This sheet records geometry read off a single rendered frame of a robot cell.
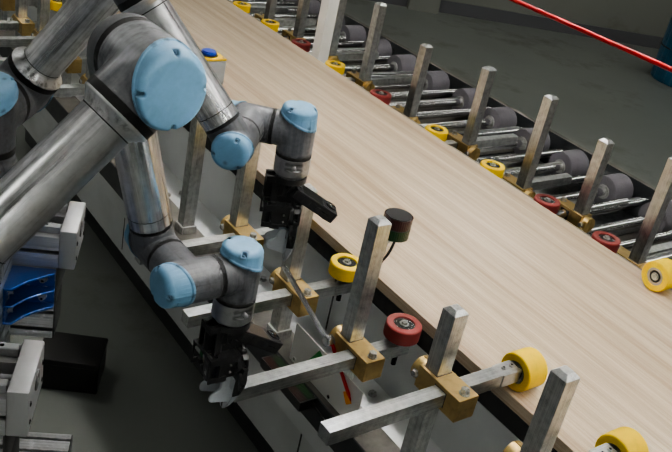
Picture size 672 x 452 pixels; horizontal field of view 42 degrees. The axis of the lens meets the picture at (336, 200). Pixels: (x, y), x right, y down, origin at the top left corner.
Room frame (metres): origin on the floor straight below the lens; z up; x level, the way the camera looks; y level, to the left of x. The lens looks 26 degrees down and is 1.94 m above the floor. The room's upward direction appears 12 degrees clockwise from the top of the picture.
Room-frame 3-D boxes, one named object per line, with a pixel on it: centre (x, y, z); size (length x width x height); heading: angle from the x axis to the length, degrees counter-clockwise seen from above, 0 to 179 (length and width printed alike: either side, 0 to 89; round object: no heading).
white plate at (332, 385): (1.55, -0.06, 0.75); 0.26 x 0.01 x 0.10; 40
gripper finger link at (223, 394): (1.28, 0.13, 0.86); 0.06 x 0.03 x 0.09; 130
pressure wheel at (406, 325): (1.58, -0.20, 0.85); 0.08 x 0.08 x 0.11
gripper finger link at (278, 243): (1.64, 0.10, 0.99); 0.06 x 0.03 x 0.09; 102
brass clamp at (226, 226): (1.91, 0.21, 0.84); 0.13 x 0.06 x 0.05; 40
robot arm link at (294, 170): (1.65, 0.10, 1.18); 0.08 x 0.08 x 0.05
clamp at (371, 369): (1.53, -0.11, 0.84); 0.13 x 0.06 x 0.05; 40
